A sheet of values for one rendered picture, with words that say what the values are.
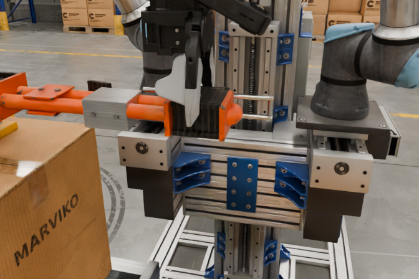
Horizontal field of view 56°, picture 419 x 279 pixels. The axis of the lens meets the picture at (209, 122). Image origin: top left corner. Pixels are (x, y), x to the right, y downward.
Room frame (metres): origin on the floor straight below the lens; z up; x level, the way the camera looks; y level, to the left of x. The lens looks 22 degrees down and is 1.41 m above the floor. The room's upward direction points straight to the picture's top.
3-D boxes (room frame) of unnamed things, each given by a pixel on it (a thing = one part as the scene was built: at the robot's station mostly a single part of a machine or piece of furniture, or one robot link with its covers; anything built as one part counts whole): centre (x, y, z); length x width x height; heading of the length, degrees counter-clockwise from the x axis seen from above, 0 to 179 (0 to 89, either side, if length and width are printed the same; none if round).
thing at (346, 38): (0.99, -0.36, 1.20); 0.13 x 0.12 x 0.14; 38
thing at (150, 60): (1.11, 0.13, 1.20); 0.13 x 0.12 x 0.14; 22
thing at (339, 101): (1.00, -0.35, 1.09); 0.15 x 0.15 x 0.10
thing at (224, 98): (0.52, 0.01, 1.21); 0.08 x 0.07 x 0.05; 78
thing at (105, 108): (0.56, 0.14, 1.21); 0.07 x 0.07 x 0.04; 78
